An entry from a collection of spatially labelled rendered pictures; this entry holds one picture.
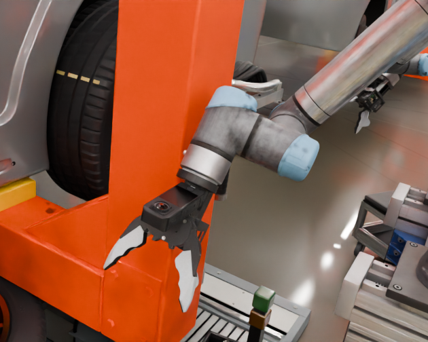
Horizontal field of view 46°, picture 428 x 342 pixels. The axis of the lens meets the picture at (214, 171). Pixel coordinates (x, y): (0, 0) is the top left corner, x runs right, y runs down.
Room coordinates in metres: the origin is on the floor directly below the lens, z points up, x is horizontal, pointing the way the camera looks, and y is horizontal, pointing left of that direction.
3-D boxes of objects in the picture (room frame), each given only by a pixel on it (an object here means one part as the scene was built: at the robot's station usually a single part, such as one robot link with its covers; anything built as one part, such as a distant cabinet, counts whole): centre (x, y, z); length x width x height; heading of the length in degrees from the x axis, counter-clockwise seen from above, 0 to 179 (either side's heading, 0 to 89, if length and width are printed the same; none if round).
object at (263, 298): (0.93, -0.15, 0.64); 0.04 x 0.04 x 0.04; 64
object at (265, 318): (0.93, -0.15, 0.59); 0.04 x 0.04 x 0.04; 64
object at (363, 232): (2.23, -1.02, 0.17); 0.43 x 0.36 x 0.34; 122
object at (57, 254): (1.06, 0.40, 0.69); 0.52 x 0.17 x 0.35; 64
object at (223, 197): (1.19, -0.02, 0.83); 0.04 x 0.04 x 0.16
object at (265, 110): (1.51, -0.15, 0.93); 0.09 x 0.05 x 0.05; 64
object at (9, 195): (1.14, 0.55, 0.70); 0.14 x 0.14 x 0.05; 64
